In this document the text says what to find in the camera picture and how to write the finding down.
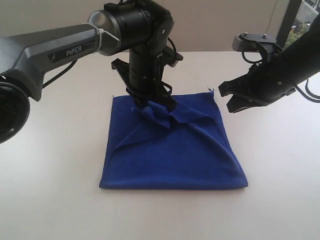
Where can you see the black window frame post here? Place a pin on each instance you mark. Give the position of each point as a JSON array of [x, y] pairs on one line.
[[287, 22]]

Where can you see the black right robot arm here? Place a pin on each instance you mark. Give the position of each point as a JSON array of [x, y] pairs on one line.
[[306, 51]]

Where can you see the green tree outside window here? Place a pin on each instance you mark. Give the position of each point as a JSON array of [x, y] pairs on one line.
[[296, 32]]

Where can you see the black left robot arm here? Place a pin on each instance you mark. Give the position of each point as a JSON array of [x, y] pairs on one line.
[[141, 27]]

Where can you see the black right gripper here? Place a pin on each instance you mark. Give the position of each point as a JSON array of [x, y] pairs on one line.
[[261, 86]]

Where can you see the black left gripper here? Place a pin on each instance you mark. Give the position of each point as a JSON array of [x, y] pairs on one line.
[[142, 75]]

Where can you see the blue terry towel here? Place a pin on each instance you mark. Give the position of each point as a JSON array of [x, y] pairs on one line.
[[153, 149]]

